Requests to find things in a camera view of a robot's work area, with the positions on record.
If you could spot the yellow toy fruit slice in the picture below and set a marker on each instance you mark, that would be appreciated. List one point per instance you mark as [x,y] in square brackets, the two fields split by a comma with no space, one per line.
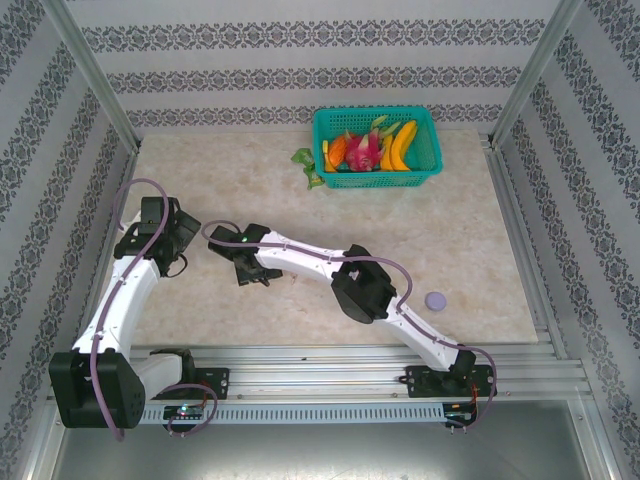
[325,152]

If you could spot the aluminium side rail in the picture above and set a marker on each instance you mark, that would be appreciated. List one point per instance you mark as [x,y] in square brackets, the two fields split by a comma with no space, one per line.
[129,165]
[520,225]

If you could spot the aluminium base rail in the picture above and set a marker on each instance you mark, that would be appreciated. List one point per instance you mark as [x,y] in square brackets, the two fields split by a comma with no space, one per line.
[325,375]

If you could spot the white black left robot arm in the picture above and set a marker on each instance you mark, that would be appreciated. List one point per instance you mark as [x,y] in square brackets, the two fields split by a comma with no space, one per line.
[125,300]

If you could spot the pink toy dragon fruit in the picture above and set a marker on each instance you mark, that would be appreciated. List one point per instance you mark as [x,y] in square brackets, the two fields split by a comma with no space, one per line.
[361,152]

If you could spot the teal plastic basket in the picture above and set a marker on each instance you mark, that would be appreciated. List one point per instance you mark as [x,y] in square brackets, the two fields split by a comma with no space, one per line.
[425,180]

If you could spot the small circuit board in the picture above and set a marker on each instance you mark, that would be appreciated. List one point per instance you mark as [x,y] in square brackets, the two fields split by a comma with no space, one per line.
[184,411]
[459,416]

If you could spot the yellow toy banana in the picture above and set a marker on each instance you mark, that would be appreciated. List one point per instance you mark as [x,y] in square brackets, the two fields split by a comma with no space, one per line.
[400,145]

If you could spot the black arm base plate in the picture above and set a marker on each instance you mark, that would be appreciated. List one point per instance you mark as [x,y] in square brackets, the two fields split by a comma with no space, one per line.
[215,382]
[422,382]

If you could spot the aluminium frame post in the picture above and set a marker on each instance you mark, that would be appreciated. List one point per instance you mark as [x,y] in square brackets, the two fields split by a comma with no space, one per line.
[92,75]
[532,75]

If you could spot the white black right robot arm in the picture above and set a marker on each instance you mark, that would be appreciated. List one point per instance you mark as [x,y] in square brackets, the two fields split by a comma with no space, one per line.
[300,260]

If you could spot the orange toy fruit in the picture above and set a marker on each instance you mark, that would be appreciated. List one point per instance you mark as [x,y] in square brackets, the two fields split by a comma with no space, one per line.
[336,151]

